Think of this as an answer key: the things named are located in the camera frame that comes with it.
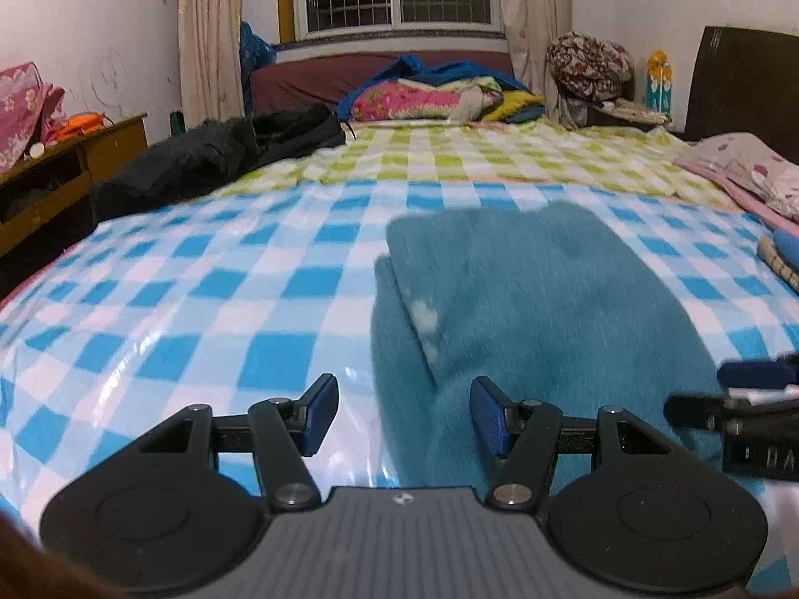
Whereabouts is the pile of colourful bedding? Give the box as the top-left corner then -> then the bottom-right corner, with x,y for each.
367,54 -> 545,127

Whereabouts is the wooden desk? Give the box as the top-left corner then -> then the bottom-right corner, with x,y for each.
0,112 -> 149,266

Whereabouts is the yellow blue bottle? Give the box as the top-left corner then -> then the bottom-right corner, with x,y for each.
645,49 -> 674,115

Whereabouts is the pink floral cloth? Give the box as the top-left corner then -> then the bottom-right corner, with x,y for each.
0,60 -> 67,174

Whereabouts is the pink floral quilt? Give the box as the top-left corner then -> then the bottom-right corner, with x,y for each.
348,76 -> 504,123

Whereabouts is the green checked bed sheet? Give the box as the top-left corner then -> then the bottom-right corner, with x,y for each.
215,117 -> 745,208

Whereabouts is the black jacket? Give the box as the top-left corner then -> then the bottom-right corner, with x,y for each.
92,103 -> 348,224

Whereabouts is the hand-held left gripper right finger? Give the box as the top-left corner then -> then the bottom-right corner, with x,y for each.
469,376 -> 674,511

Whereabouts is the dark side table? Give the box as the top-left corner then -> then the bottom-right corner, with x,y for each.
560,96 -> 674,133

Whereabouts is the striped folded cloth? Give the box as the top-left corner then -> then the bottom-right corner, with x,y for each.
756,227 -> 799,296

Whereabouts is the blue checked bed sheet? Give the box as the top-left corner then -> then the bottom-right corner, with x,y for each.
0,178 -> 799,578

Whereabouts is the orange cloth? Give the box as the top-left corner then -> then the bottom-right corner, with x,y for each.
51,111 -> 108,142

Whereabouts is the pink printed pillow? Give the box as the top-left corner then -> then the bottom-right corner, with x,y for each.
673,131 -> 799,227

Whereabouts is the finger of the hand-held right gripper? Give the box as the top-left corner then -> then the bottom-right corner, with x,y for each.
716,352 -> 799,391
663,390 -> 799,433

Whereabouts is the floral cloth bundle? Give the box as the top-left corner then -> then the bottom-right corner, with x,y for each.
547,30 -> 635,102

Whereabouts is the beige curtain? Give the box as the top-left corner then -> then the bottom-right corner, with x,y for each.
493,0 -> 574,112
176,0 -> 246,130

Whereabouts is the dark wooden headboard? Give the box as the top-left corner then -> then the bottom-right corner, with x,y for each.
682,25 -> 799,152

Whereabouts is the yellow cloth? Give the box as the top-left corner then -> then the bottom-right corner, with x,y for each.
485,90 -> 546,124

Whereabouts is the maroon bed headboard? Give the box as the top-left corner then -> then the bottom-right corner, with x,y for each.
248,48 -> 516,119

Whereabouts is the grey cloth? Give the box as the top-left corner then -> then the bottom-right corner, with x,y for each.
448,83 -> 504,121

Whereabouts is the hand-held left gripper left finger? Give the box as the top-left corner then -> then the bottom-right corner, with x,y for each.
137,373 -> 341,511

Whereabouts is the blue patterned bag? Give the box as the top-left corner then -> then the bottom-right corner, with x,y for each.
240,20 -> 278,86

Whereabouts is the teal fleece garment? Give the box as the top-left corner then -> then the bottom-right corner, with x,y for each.
370,200 -> 745,491

